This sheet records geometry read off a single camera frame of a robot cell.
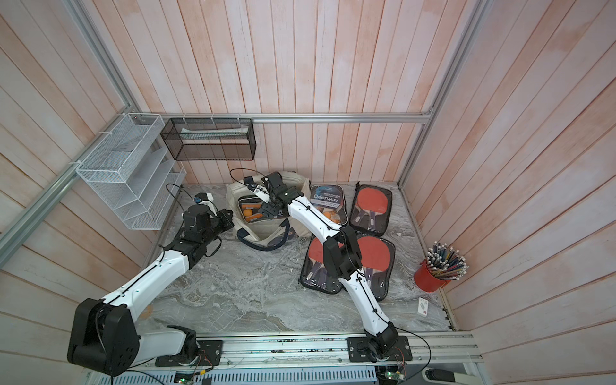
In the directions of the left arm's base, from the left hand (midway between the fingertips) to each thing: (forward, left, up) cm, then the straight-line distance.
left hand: (234, 214), depth 85 cm
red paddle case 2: (-15, -29, -16) cm, 36 cm away
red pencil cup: (-19, -69, -1) cm, 72 cm away
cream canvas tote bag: (+5, -10, -18) cm, 21 cm away
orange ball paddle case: (+11, -2, -10) cm, 15 cm away
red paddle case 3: (-8, -55, -17) cm, 58 cm away
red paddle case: (+16, -56, -16) cm, 60 cm away
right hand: (+13, -11, -5) cm, 18 cm away
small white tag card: (-27, -67, -17) cm, 74 cm away
